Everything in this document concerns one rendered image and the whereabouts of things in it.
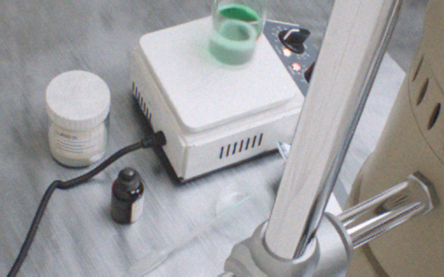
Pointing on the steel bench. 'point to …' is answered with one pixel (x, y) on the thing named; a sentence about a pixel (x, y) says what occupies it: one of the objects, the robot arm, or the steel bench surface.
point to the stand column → (329, 119)
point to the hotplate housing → (204, 162)
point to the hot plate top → (212, 77)
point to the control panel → (290, 53)
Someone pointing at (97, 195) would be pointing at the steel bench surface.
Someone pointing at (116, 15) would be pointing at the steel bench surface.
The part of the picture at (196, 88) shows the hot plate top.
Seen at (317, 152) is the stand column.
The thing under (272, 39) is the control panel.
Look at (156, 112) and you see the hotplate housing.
